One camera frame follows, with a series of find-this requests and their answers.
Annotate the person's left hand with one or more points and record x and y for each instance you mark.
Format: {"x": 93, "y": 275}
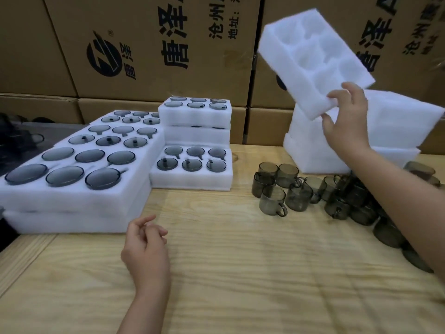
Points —
{"x": 144, "y": 252}

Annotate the person's right hand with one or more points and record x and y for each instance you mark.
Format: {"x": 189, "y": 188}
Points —
{"x": 347, "y": 125}

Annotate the person's right thumb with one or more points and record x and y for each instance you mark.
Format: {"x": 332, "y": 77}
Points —
{"x": 338, "y": 97}

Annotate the person's left fingers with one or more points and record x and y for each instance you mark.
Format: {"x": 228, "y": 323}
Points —
{"x": 150, "y": 228}

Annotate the white foam tray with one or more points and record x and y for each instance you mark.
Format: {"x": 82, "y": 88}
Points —
{"x": 69, "y": 220}
{"x": 313, "y": 55}
{"x": 196, "y": 135}
{"x": 154, "y": 140}
{"x": 189, "y": 179}
{"x": 118, "y": 114}
{"x": 313, "y": 158}
{"x": 393, "y": 118}
{"x": 194, "y": 116}
{"x": 31, "y": 198}

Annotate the person's left forearm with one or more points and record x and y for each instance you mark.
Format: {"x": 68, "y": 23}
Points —
{"x": 143, "y": 311}

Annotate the person's right forearm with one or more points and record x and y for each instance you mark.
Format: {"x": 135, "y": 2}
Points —
{"x": 403, "y": 205}

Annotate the set of packed grey cups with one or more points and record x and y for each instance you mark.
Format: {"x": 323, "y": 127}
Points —
{"x": 64, "y": 175}
{"x": 131, "y": 119}
{"x": 192, "y": 164}
{"x": 195, "y": 105}
{"x": 107, "y": 139}

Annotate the large printed cardboard box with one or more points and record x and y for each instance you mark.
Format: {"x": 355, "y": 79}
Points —
{"x": 156, "y": 48}
{"x": 399, "y": 38}
{"x": 31, "y": 45}

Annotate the pile of loose smoky mugs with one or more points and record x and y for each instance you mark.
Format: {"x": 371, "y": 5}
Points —
{"x": 299, "y": 196}

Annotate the black plastic bag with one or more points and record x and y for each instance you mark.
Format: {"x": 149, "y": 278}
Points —
{"x": 15, "y": 142}

